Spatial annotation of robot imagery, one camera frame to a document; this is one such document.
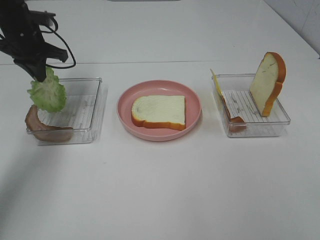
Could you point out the white bread slice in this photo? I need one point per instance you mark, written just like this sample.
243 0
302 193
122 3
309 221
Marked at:
159 111

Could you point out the green lettuce leaf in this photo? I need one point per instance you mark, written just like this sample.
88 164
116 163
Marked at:
48 95

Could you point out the tray bacon strip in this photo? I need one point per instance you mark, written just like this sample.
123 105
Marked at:
234 124
42 128

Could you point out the yellow cheese slice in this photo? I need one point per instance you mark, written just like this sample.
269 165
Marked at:
219 98

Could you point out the pink round plate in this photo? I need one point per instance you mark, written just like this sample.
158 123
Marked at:
158 87

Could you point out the upright bread slice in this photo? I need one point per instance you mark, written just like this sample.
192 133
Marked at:
268 82

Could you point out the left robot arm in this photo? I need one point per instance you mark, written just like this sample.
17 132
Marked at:
22 37

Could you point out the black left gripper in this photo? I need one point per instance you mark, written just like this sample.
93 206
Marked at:
24 42

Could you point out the clear plastic tray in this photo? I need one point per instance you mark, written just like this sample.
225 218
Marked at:
235 90
80 121

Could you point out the clear right plastic tray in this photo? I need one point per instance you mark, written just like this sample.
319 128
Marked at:
235 90

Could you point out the clear left plastic tray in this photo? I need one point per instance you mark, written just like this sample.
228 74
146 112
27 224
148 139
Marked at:
80 121

